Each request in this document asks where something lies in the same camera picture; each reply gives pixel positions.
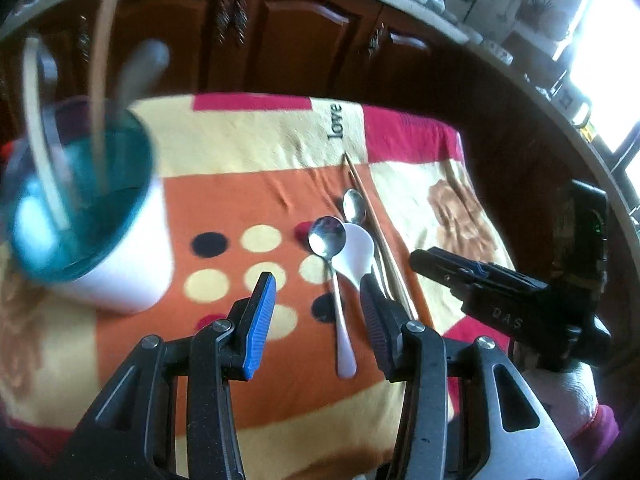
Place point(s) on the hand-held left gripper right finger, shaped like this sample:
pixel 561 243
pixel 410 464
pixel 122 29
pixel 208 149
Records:
pixel 380 325

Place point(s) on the person's right forearm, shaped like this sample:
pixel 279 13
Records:
pixel 597 435

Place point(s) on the bright window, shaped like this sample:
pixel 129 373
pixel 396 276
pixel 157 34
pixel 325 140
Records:
pixel 615 60

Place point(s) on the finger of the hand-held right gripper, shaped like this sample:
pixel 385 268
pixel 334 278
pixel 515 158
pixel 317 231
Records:
pixel 460 280
pixel 450 258

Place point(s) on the person's right hand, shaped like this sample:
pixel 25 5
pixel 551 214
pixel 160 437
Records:
pixel 570 395

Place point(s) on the brown wooden base cabinets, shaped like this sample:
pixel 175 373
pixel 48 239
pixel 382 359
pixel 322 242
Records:
pixel 300 45

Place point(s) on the white ceramic spoon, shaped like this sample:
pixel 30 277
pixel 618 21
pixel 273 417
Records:
pixel 357 252

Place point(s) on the white cup teal inside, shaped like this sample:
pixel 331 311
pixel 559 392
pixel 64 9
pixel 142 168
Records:
pixel 125 260

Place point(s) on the large metal spoon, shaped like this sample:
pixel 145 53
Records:
pixel 142 62

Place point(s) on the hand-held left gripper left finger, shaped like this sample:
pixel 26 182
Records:
pixel 260 320

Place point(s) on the printed patchwork blanket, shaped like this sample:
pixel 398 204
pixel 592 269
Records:
pixel 250 185

